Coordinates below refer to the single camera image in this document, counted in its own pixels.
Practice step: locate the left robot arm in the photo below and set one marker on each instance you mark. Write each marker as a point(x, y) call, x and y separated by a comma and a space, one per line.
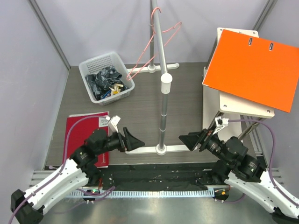
point(29, 206)

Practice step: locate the dark shark-print shorts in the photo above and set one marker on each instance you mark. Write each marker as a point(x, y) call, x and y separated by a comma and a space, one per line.
point(104, 81)

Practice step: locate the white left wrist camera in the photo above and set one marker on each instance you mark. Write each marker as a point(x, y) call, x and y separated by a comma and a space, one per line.
point(113, 122)

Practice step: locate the white perforated plastic basket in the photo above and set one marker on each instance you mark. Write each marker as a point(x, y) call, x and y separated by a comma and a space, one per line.
point(94, 65)

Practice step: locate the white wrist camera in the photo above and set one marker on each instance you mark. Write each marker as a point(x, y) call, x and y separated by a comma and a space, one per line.
point(220, 123)
point(113, 122)

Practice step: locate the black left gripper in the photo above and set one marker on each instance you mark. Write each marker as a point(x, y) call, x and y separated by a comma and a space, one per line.
point(128, 142)

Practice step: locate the red notebook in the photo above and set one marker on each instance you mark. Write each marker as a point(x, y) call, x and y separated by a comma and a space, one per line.
point(79, 127)

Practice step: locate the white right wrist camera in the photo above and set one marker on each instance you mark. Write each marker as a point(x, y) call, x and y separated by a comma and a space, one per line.
point(220, 123)

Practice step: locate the orange binder folder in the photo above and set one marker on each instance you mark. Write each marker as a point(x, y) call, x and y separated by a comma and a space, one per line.
point(256, 69)

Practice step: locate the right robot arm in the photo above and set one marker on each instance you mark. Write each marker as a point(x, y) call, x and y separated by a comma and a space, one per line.
point(242, 171)

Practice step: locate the white slotted cable duct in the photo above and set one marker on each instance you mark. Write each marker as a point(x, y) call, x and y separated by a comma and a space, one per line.
point(145, 194)

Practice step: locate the grey clothes rack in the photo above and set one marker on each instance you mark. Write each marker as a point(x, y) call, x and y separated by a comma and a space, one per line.
point(157, 62)

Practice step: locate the white wooden shelf stand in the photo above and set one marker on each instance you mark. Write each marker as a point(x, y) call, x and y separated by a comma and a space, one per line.
point(217, 103)

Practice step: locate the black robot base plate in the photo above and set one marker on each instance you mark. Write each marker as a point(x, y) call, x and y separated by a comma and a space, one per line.
point(159, 177)

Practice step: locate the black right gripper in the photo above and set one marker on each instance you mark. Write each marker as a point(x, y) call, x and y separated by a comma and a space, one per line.
point(203, 136)

